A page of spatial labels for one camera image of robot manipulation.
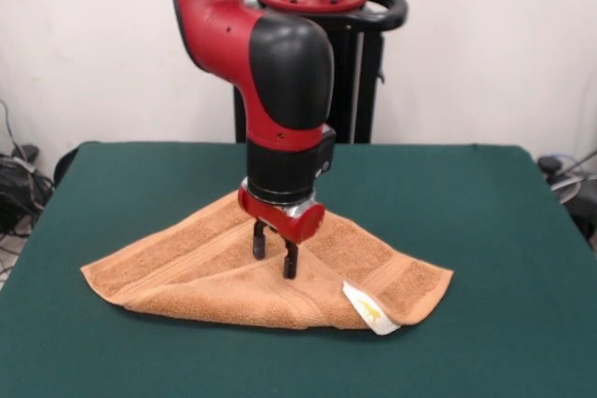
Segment dark green table cloth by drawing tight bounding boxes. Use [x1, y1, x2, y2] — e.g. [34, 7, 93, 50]
[0, 141, 597, 398]

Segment black cable bundle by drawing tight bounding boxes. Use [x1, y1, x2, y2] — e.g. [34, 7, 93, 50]
[0, 144, 56, 239]

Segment tan terry towel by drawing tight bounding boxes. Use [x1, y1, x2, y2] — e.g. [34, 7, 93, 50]
[79, 188, 455, 336]

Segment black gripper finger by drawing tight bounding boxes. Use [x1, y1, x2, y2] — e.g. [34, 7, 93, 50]
[251, 218, 268, 262]
[282, 237, 299, 281]

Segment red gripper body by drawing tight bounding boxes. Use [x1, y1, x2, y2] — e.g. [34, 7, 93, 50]
[236, 183, 326, 244]

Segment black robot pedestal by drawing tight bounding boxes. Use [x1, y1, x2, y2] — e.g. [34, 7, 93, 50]
[232, 0, 410, 144]

